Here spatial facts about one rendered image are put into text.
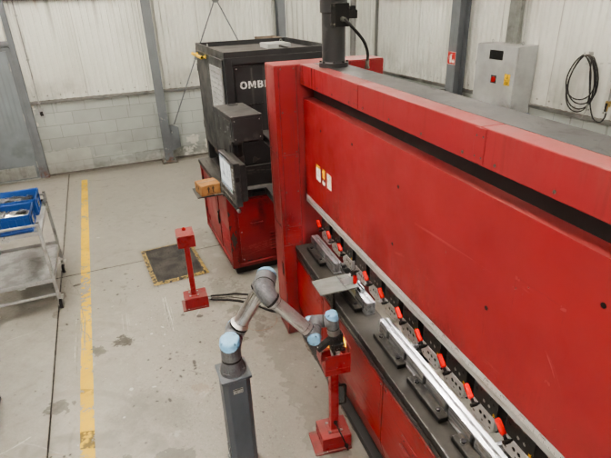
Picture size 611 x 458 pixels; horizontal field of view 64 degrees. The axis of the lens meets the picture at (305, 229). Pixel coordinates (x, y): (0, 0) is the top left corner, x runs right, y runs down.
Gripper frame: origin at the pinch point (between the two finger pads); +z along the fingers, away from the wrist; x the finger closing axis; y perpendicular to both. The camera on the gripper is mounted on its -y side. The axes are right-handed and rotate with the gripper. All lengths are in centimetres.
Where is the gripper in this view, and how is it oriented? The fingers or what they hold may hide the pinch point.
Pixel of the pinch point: (333, 360)
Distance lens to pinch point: 306.2
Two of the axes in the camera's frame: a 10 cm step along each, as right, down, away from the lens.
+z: 1.1, 8.9, 4.5
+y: 9.6, -2.1, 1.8
